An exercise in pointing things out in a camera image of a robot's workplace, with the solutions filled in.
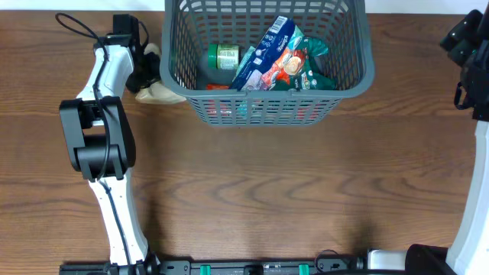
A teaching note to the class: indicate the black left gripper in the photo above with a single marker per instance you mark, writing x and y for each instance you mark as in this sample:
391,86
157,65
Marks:
146,72

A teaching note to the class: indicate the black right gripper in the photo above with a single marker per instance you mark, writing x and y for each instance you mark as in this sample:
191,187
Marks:
464,47

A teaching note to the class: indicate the beige paper pouch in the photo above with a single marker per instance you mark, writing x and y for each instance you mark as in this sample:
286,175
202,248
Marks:
158,94

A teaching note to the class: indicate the green capped jar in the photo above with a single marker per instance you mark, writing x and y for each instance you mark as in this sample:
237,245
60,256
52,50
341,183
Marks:
223,56

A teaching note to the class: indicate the Kleenex tissue multipack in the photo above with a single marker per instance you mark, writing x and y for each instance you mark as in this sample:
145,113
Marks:
274,51

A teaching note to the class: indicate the mint green packet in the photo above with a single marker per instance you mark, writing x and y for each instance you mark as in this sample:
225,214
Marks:
244,59

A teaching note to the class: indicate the green Nescafe coffee bag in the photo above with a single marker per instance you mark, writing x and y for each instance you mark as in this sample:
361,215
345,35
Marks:
298,70

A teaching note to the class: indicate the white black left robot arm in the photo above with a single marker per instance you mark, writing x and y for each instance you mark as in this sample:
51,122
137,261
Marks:
101,145

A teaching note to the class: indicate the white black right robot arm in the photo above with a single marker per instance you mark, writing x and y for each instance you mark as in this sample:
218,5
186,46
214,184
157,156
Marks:
468,253

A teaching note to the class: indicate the grey plastic lattice basket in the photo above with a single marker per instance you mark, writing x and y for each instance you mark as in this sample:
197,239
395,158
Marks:
191,26

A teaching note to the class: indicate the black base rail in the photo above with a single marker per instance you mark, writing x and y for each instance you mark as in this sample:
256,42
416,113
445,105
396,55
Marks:
328,262

